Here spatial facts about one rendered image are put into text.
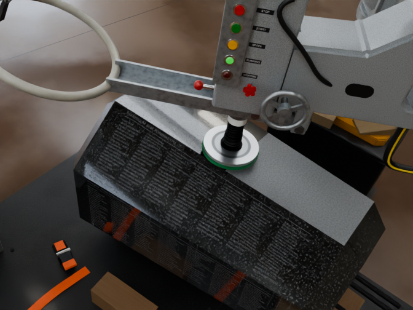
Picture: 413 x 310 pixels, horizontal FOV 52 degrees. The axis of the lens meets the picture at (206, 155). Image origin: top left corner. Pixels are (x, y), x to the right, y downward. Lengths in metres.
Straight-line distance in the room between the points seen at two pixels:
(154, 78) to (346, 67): 0.65
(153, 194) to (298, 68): 0.77
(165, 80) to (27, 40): 2.46
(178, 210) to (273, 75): 0.66
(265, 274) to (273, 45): 0.79
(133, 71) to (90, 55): 2.13
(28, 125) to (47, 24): 1.29
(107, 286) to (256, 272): 0.80
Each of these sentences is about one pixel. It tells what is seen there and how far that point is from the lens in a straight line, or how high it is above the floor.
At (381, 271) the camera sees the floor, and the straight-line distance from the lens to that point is 2.65.
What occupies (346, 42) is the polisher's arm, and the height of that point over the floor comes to 1.42.
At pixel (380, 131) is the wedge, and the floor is 0.80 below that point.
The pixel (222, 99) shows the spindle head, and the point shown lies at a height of 1.19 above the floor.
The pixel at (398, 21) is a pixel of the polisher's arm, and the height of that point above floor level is 1.49.
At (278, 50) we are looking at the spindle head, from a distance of 1.24.
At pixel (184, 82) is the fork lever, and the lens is 1.52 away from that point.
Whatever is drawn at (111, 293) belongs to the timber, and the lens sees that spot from 2.09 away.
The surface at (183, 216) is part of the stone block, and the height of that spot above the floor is 0.68.
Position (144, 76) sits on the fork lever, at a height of 1.11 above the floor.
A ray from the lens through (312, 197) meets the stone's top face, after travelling 1.61.
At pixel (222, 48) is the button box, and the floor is 1.38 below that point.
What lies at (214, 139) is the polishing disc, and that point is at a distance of 1.62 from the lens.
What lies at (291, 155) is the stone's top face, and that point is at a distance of 1.73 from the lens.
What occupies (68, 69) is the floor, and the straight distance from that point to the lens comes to 3.51.
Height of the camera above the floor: 2.01
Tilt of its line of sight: 45 degrees down
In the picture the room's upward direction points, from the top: 11 degrees clockwise
